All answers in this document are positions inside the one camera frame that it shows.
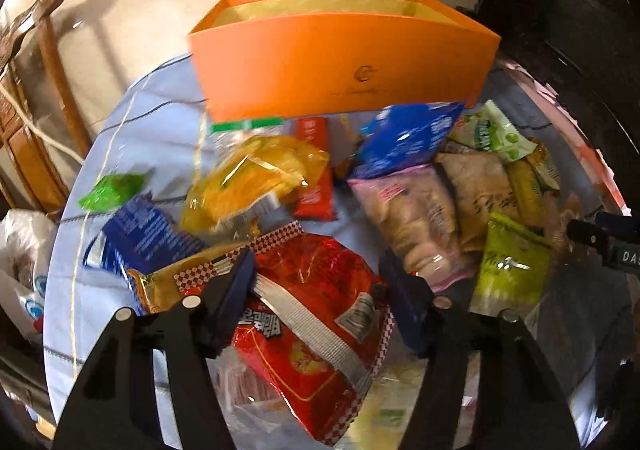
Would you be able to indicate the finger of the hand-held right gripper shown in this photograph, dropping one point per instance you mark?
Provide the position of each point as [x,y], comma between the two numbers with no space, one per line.
[585,232]

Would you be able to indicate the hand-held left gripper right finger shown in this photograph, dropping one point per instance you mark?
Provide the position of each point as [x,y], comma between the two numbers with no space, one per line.
[400,292]

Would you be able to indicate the small green snack packet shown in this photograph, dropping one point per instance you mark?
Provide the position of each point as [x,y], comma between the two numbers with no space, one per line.
[112,190]

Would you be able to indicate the clear packet with green stripe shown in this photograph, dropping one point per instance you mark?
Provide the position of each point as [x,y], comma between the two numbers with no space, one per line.
[235,127]

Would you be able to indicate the green and white candy packet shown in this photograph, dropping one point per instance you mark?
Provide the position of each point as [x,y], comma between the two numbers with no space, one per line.
[492,132]

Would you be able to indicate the dark carved wooden furniture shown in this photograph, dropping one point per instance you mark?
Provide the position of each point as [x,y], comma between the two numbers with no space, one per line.
[575,30]

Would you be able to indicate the pink printed table cover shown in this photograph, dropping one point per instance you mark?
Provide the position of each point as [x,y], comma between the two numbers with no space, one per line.
[595,155]

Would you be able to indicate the golden snack packet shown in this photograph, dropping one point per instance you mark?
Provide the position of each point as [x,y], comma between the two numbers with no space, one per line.
[165,285]

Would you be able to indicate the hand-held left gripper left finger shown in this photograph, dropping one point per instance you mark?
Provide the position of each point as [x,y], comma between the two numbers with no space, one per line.
[241,280]

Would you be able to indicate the yellow corn snack packet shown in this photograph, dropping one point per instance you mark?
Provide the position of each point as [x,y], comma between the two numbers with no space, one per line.
[525,185]
[545,165]

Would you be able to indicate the wooden chair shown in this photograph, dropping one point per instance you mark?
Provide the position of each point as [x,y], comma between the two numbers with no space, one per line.
[20,140]

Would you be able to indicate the clear packet with red contents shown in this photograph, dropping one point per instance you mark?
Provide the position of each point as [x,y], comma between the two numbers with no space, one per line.
[240,385]

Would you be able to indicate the large red snack bag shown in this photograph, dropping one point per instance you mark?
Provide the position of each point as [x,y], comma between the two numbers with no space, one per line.
[310,310]

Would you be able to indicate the lime green snack packet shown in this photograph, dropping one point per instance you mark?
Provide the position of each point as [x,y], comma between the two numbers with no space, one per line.
[505,265]

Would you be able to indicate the blue checked cloth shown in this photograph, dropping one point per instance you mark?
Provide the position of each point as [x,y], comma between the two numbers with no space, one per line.
[155,130]

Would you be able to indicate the pale yellow snack packet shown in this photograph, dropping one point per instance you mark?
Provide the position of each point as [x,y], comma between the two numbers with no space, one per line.
[385,410]

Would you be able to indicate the blue snack packet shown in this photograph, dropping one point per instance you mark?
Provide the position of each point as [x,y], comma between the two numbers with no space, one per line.
[410,140]
[140,240]

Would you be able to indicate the orange cardboard box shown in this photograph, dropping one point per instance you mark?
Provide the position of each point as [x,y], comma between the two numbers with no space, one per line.
[325,60]

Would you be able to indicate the red snack packet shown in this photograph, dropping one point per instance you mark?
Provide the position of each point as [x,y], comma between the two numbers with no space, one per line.
[315,200]

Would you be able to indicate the yellow bread packet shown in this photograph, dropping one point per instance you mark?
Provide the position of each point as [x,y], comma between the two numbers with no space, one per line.
[240,185]

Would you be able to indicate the white plastic bag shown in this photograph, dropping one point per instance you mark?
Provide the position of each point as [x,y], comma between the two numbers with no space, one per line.
[25,240]

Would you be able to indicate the pink bag of crackers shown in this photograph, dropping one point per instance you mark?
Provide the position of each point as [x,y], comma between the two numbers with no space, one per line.
[410,220]

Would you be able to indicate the rice cracker packet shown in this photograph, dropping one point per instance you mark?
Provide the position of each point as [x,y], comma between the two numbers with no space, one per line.
[480,190]

